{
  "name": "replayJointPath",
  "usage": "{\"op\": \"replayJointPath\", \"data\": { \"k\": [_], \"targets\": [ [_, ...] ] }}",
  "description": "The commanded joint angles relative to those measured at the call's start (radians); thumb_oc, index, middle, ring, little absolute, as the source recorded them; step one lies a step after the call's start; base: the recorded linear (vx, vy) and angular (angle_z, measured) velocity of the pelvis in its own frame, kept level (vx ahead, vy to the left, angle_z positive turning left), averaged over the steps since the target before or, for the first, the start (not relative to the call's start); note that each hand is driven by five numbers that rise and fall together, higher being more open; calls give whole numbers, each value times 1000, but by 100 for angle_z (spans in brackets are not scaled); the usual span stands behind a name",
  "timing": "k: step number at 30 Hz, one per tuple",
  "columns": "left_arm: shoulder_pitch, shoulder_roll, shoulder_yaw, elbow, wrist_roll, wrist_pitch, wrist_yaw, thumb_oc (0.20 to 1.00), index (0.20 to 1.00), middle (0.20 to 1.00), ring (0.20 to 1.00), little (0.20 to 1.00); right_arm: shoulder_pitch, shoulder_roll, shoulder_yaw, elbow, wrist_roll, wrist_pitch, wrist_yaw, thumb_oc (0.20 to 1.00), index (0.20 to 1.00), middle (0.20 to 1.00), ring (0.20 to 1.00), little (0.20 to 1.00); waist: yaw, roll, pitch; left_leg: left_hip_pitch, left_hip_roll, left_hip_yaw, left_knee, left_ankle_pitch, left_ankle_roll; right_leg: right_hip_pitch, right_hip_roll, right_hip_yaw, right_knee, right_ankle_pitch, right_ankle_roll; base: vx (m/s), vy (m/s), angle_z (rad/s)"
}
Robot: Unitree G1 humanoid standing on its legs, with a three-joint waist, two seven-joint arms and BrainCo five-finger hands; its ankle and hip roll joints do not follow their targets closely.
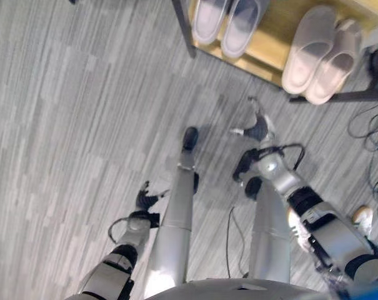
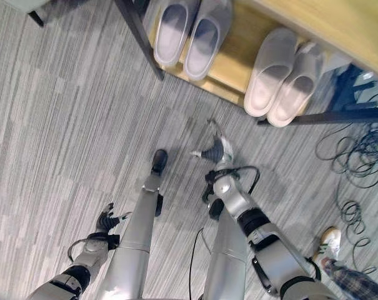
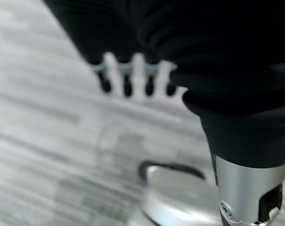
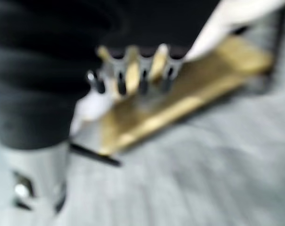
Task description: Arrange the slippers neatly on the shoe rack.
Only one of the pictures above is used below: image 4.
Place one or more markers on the right robot hand black cloth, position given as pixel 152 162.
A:
pixel 38 70

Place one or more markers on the black metal rack frame bar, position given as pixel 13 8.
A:
pixel 95 155

